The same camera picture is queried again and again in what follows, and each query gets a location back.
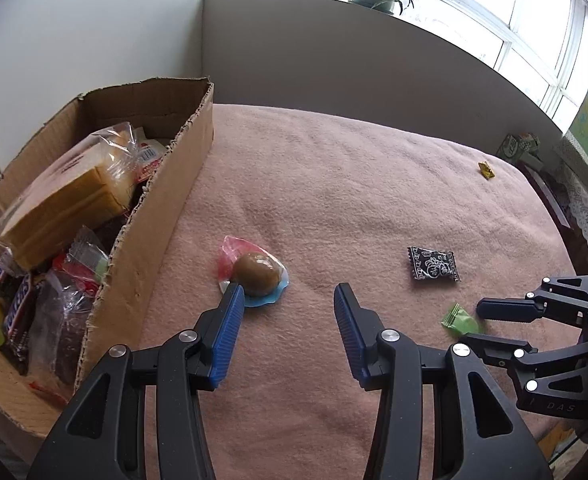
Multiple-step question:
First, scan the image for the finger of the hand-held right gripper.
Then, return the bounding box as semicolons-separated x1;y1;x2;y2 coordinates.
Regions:
453;332;588;397
475;274;588;326

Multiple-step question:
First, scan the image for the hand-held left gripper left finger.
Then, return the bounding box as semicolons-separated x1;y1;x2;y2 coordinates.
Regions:
26;282;245;480

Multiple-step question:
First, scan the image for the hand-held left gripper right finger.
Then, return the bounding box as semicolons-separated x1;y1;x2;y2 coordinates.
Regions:
334;282;552;480

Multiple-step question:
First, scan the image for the green candy packet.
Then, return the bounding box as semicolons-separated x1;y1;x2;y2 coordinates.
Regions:
441;302;481;337

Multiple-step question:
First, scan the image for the brown egg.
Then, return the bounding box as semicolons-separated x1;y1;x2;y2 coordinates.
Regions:
218;235;291;308

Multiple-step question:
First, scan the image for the cardboard box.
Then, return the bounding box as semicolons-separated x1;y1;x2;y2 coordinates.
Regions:
0;77;215;438

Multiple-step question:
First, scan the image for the clear dark candy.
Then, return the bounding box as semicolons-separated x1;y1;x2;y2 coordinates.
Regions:
28;227;110;386

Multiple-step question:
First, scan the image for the packaged sliced bread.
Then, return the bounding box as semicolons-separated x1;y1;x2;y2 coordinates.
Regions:
0;122;139;271

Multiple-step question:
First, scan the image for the brown chocolate bar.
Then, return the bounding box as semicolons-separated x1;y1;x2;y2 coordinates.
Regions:
2;274;38;363

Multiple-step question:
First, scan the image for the small black patterned packet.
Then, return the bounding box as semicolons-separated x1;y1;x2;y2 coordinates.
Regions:
406;246;461;283

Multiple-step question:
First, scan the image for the dark red side table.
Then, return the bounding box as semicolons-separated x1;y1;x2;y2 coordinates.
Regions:
519;157;575;231

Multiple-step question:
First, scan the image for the white lace cloth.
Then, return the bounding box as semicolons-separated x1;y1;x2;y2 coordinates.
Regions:
554;135;588;271

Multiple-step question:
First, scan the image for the pink blanket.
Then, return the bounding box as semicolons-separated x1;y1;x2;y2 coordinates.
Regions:
124;104;580;480

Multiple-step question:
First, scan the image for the green and white carton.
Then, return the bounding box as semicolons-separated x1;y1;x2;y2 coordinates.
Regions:
496;132;542;161

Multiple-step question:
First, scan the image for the window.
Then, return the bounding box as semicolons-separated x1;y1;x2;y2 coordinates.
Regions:
209;0;588;121

